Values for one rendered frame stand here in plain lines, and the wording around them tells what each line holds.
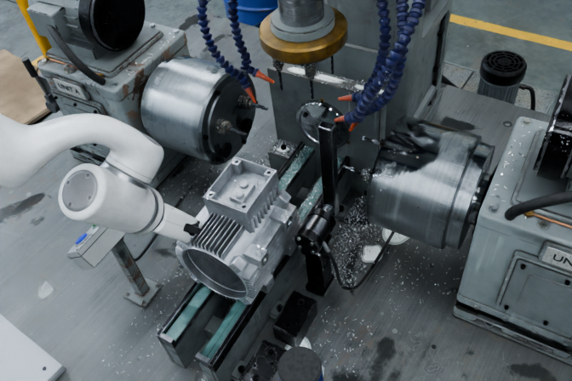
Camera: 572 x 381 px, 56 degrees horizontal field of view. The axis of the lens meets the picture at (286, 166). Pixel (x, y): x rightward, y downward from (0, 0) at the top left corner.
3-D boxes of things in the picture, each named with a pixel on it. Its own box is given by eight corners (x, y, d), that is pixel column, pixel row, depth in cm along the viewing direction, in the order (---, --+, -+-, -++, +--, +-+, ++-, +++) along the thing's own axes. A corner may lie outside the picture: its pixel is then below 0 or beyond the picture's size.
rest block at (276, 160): (282, 165, 155) (277, 135, 147) (303, 173, 153) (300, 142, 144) (271, 179, 152) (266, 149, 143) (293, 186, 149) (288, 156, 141)
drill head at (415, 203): (373, 160, 138) (375, 82, 120) (541, 213, 121) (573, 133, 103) (329, 230, 123) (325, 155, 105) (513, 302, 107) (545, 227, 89)
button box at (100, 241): (135, 212, 121) (119, 196, 120) (149, 208, 116) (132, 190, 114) (82, 270, 112) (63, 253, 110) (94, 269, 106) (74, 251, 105)
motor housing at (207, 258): (234, 216, 129) (220, 162, 115) (305, 243, 121) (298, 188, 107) (186, 281, 117) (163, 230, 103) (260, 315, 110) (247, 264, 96)
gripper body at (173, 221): (109, 220, 91) (146, 230, 101) (155, 241, 87) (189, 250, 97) (127, 180, 92) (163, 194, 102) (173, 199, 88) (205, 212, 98)
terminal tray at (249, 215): (239, 179, 116) (233, 156, 111) (282, 194, 112) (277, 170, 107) (208, 218, 109) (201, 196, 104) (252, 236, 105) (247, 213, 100)
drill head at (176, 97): (173, 96, 164) (150, 25, 146) (274, 128, 150) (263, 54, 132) (118, 148, 150) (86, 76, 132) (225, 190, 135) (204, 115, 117)
